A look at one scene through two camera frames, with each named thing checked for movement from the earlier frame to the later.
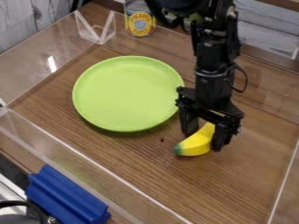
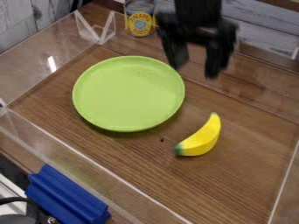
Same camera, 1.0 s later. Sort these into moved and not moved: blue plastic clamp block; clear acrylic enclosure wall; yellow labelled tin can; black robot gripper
Moved: black robot gripper
Not moved: clear acrylic enclosure wall; yellow labelled tin can; blue plastic clamp block
